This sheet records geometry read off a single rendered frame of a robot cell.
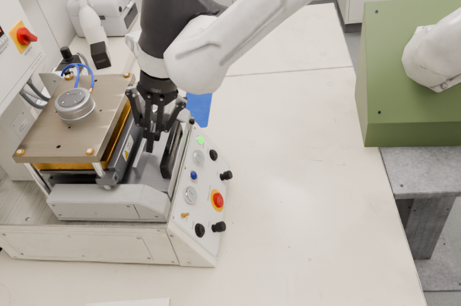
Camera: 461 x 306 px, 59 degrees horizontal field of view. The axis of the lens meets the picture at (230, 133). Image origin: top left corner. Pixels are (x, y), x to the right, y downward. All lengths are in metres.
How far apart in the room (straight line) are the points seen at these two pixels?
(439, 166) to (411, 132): 0.12
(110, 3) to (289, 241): 1.20
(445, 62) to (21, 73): 0.87
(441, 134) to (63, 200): 0.98
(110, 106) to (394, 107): 0.74
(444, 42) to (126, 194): 0.68
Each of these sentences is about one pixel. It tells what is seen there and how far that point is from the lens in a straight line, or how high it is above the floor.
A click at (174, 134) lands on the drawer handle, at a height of 1.01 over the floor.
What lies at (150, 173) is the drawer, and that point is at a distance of 0.94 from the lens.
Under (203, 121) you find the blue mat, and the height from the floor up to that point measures 0.75.
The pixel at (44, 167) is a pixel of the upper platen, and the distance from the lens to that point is 0.97.
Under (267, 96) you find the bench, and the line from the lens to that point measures 1.43.
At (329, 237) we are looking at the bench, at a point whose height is 0.75.
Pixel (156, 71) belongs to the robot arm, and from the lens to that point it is 0.76.
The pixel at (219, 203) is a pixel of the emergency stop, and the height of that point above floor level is 0.80.
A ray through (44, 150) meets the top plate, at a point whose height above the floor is 1.11.
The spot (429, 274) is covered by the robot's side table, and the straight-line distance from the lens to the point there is 1.91.
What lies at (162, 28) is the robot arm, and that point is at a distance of 0.70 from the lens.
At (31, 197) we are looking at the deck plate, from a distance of 1.09.
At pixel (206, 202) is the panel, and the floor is 0.83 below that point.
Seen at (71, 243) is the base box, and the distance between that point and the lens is 1.06.
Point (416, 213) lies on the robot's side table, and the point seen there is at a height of 0.35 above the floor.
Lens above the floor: 1.64
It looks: 43 degrees down
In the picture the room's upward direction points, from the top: 10 degrees counter-clockwise
